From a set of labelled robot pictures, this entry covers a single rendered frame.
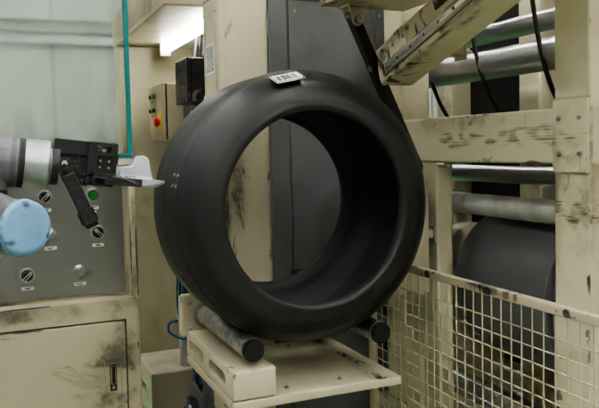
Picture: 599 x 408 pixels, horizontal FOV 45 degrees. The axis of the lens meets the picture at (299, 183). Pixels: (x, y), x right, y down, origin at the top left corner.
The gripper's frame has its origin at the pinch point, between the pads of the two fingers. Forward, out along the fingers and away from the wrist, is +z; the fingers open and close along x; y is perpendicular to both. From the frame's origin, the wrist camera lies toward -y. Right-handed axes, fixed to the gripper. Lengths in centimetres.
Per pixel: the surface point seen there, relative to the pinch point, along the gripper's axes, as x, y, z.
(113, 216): 57, -11, 1
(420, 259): 19, -14, 74
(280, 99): -11.3, 18.7, 19.7
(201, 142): -8.7, 8.8, 5.8
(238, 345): -7.8, -29.6, 17.0
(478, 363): 45, -49, 116
